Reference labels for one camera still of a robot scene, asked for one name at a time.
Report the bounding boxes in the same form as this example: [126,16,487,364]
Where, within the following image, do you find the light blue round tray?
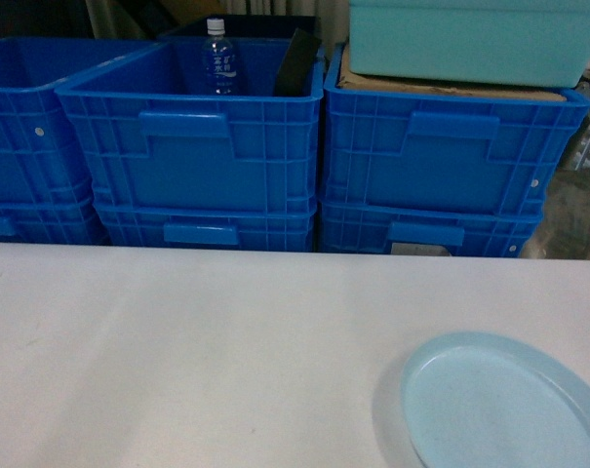
[401,332,590,467]

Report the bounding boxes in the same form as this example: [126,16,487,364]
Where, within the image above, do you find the blue crate bottom middle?
[95,202,316,252]

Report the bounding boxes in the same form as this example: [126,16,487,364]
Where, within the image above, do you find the blue crate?
[57,37,325,215]
[318,201,542,257]
[95,202,316,252]
[322,45,590,216]
[0,37,147,205]
[0,197,109,246]

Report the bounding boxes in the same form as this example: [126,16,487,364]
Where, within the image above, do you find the blue crate top right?
[322,45,590,216]

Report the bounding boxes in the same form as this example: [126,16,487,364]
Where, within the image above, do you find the black flat panel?
[273,28,321,98]

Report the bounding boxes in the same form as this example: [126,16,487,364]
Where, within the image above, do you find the brown cardboard sheet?
[337,45,567,102]

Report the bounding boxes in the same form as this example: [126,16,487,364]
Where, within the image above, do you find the blue crate top middle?
[57,37,325,215]

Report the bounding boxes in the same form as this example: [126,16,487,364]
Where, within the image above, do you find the clear water bottle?
[201,18,240,96]

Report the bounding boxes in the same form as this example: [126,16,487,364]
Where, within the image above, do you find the blue crate bottom right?
[318,201,542,257]

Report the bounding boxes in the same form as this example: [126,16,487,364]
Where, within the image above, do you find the blue crate bottom left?
[0,197,109,246]

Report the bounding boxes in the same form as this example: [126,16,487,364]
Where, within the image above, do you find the blue crate top left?
[0,37,147,205]

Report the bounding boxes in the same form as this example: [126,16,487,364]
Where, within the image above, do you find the teal plastic tub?
[349,1,590,88]

